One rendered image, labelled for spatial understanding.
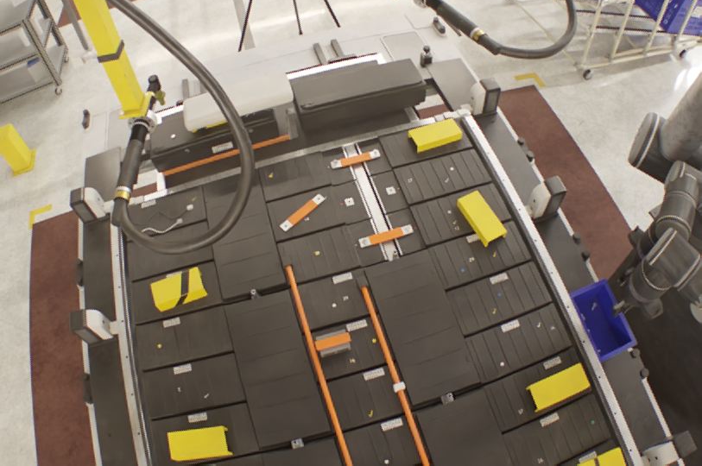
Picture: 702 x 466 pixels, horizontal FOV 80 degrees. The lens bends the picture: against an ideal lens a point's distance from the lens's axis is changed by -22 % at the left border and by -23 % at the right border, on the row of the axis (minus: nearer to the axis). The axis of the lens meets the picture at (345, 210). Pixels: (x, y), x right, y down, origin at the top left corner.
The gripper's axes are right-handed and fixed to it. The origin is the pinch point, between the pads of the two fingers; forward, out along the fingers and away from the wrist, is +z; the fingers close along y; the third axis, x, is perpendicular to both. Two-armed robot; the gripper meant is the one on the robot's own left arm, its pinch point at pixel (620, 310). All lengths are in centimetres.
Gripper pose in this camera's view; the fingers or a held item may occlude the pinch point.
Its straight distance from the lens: 158.4
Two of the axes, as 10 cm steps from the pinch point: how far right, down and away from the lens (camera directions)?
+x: 2.9, 7.9, -5.4
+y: -9.6, 2.7, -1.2
